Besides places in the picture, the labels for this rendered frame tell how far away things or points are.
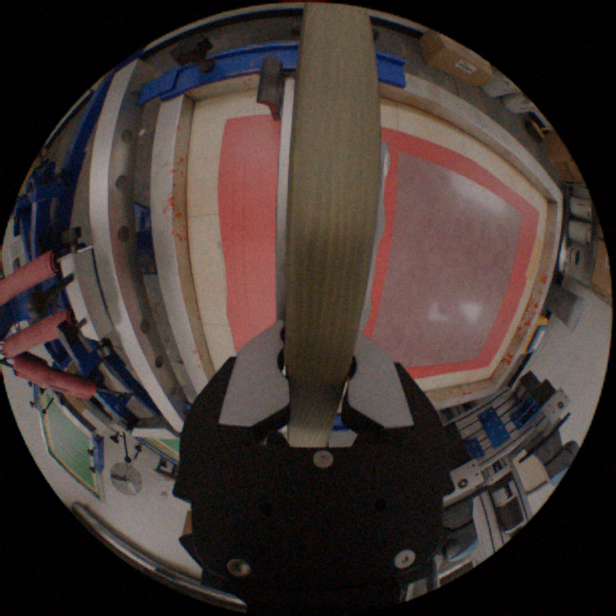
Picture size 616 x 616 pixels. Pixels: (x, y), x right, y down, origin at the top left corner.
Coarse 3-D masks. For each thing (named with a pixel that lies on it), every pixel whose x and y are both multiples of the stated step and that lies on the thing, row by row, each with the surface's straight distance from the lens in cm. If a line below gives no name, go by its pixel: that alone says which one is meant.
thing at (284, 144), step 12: (288, 84) 16; (288, 96) 15; (288, 108) 15; (288, 120) 14; (288, 132) 14; (288, 144) 14; (288, 156) 13; (276, 204) 13; (276, 216) 13; (276, 228) 13; (276, 240) 13; (276, 252) 13; (276, 264) 13; (276, 276) 13; (276, 288) 14; (276, 300) 14; (276, 312) 14
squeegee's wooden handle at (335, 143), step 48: (336, 48) 9; (336, 96) 7; (336, 144) 7; (288, 192) 7; (336, 192) 6; (288, 240) 6; (336, 240) 6; (288, 288) 7; (336, 288) 7; (288, 336) 8; (336, 336) 7; (336, 384) 9; (288, 432) 14
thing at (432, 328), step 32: (256, 288) 27; (384, 288) 28; (416, 288) 31; (448, 288) 34; (480, 288) 40; (256, 320) 29; (384, 320) 31; (416, 320) 33; (448, 320) 38; (480, 320) 45; (416, 352) 38; (448, 352) 43; (480, 352) 53
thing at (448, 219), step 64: (256, 128) 28; (384, 128) 29; (256, 192) 26; (384, 192) 27; (448, 192) 32; (512, 192) 46; (256, 256) 26; (384, 256) 27; (448, 256) 32; (512, 256) 47
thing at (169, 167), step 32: (192, 96) 33; (384, 96) 32; (416, 96) 31; (448, 96) 35; (160, 128) 32; (480, 128) 37; (160, 160) 29; (512, 160) 45; (160, 192) 28; (544, 192) 58; (160, 224) 28; (160, 256) 29; (544, 256) 60; (192, 288) 30; (544, 288) 59; (192, 320) 31; (192, 352) 33; (512, 352) 63; (480, 384) 63
